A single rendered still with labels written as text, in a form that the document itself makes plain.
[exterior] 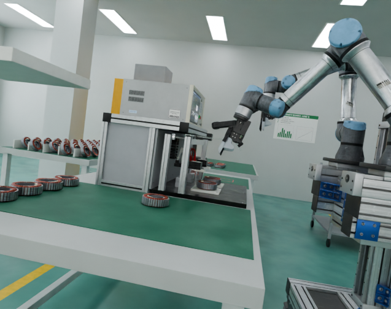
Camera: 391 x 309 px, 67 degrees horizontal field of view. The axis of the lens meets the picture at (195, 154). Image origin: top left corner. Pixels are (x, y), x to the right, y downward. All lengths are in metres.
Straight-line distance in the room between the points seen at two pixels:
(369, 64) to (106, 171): 1.25
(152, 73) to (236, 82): 2.18
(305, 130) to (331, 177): 5.26
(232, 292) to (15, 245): 0.53
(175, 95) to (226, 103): 5.45
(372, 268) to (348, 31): 1.08
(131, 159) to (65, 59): 4.27
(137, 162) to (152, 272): 0.86
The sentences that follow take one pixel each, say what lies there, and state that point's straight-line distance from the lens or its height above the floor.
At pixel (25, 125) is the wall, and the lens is 8.97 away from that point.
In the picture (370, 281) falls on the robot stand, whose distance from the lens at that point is 1.76.
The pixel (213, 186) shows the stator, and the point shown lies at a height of 0.80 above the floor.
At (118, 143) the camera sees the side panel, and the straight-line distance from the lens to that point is 1.54.
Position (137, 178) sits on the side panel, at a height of 0.81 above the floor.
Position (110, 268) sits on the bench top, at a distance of 0.76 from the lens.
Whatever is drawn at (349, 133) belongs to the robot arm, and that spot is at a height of 1.19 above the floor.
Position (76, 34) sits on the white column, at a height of 2.50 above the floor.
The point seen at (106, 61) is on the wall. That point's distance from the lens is 8.00.
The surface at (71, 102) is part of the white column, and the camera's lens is 5.46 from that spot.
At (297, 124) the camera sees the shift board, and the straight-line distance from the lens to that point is 7.04.
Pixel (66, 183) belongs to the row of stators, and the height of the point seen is 0.77.
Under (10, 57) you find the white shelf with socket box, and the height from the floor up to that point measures 1.18.
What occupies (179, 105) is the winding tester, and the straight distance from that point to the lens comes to 1.58.
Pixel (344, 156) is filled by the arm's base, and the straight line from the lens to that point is 1.86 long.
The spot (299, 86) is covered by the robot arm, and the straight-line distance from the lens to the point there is 1.48.
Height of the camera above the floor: 1.04
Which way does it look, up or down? 3 degrees down
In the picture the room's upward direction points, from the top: 8 degrees clockwise
